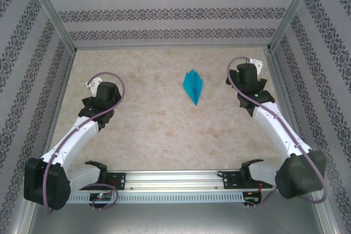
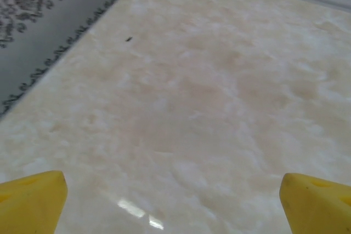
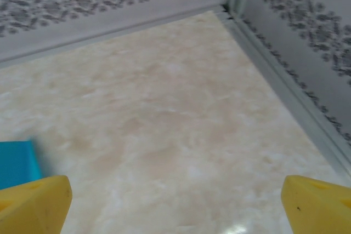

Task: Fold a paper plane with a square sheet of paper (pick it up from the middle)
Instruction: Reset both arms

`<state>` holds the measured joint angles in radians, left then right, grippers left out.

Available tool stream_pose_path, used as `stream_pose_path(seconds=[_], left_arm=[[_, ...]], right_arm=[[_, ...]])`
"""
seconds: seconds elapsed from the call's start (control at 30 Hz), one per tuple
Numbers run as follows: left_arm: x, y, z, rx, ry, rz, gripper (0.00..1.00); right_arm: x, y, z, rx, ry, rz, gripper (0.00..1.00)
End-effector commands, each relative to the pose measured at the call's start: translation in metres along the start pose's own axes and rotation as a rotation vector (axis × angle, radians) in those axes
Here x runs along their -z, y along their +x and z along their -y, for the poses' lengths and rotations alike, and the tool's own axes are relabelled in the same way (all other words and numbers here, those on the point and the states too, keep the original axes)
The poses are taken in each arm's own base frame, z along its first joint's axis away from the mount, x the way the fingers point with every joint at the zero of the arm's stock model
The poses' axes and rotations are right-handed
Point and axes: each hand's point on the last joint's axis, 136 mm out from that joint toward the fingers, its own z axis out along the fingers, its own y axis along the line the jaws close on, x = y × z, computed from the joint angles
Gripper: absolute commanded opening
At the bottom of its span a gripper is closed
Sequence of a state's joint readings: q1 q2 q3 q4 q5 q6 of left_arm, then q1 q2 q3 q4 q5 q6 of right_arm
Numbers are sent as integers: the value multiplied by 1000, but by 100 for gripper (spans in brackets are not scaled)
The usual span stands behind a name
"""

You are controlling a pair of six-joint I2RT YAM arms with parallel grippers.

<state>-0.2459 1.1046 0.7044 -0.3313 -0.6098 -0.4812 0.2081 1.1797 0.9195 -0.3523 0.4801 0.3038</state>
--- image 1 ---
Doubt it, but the blue square paper sheet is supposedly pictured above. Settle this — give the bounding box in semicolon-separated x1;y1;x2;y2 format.
183;70;205;107

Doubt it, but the grey metal sheet panel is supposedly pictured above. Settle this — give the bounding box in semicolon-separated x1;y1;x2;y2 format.
26;202;334;234

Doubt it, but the aluminium table side rail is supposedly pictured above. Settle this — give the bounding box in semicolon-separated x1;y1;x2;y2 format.
263;48;313;170
37;50;77;172

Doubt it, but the aluminium frame crossbar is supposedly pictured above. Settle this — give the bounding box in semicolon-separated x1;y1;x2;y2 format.
73;43;272;51

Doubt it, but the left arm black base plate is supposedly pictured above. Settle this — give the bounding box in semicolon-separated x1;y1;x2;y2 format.
79;172;127;191

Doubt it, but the aluminium mounting rail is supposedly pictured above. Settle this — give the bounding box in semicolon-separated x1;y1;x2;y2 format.
67;168;278;193

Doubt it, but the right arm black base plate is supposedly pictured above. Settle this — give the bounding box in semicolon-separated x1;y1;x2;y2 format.
222;170;275;190

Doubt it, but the slotted metal cable duct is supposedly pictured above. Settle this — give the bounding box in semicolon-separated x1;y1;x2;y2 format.
67;191;264;204

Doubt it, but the short aluminium frame post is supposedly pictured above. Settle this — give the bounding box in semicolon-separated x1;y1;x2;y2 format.
312;190;345;234
9;190;38;234

